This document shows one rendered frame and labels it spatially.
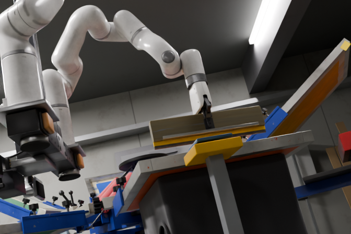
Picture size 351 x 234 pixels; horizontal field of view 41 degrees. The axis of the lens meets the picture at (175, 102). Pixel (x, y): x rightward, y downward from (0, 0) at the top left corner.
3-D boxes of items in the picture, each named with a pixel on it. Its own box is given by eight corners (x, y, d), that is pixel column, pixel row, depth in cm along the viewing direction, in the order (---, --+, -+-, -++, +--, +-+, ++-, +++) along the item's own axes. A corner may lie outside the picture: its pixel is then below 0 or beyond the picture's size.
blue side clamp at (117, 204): (134, 203, 183) (130, 185, 186) (121, 206, 182) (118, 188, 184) (126, 214, 211) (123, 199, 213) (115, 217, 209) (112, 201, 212)
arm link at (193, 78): (182, 84, 174) (184, 92, 173) (187, 74, 166) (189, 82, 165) (201, 82, 176) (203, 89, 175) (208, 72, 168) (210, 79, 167)
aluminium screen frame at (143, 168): (315, 140, 154) (311, 129, 156) (140, 173, 139) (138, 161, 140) (237, 189, 226) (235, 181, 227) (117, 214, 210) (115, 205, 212)
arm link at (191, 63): (157, 55, 170) (160, 65, 179) (163, 81, 167) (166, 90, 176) (198, 45, 170) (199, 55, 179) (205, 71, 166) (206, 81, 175)
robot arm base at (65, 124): (31, 153, 160) (25, 111, 165) (41, 162, 172) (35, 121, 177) (77, 143, 161) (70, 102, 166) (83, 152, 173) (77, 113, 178)
